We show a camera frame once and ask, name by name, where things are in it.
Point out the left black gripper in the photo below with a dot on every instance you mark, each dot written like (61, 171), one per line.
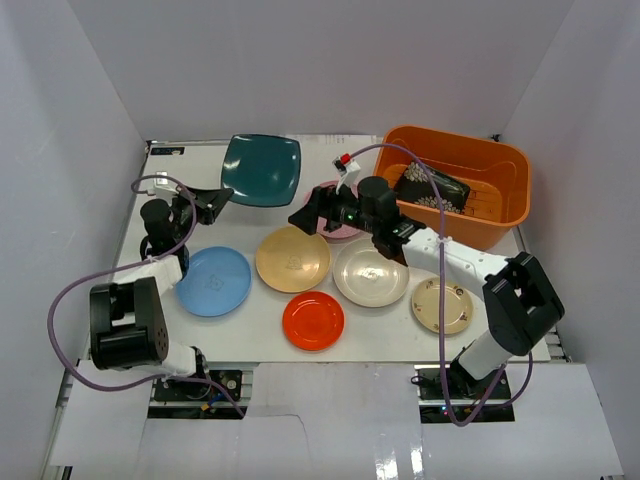
(192, 204)

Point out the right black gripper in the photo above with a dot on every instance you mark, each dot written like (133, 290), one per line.
(323, 202)

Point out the pink round plate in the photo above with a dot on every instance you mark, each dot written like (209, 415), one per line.
(342, 233)

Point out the yellow round plate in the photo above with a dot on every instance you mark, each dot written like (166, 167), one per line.
(291, 261)

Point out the teal square plate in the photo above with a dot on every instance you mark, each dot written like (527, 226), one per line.
(262, 170)

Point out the cream white round plate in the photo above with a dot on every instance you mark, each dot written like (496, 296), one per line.
(367, 278)

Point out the blue round plate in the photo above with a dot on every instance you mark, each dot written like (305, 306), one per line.
(218, 281)

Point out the orange round plate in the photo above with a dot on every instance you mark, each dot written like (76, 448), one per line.
(313, 321)

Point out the black floral square plate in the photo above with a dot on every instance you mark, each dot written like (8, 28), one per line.
(421, 185)

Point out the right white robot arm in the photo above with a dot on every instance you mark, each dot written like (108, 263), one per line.
(520, 303)

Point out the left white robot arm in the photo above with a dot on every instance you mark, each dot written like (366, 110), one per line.
(127, 322)

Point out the orange plastic bin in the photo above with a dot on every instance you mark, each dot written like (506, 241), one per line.
(498, 174)

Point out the black label sticker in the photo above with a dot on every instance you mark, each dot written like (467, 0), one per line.
(166, 151)

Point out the papers at table back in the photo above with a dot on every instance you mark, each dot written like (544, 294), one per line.
(324, 139)

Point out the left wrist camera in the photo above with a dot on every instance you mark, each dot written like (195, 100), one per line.
(162, 187)

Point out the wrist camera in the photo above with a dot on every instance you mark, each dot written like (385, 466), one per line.
(348, 170)
(162, 187)

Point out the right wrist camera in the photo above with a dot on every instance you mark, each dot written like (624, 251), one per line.
(348, 170)

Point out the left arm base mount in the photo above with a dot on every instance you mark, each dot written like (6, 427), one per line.
(179, 400)

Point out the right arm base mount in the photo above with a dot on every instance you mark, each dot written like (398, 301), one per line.
(464, 399)

